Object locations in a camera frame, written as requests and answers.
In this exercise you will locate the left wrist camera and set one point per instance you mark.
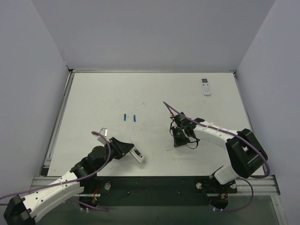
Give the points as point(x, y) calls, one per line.
point(101, 135)

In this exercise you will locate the small white remote control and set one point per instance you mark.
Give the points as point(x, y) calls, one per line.
point(205, 87)

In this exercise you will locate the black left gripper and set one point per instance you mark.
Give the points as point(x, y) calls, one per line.
point(116, 147)

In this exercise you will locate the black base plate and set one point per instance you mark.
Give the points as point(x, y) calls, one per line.
point(112, 191)

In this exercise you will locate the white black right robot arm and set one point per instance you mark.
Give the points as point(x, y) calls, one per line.
point(245, 152)

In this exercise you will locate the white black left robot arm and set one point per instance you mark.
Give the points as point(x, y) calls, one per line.
point(28, 210)

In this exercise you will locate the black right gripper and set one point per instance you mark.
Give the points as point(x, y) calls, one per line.
point(179, 132)

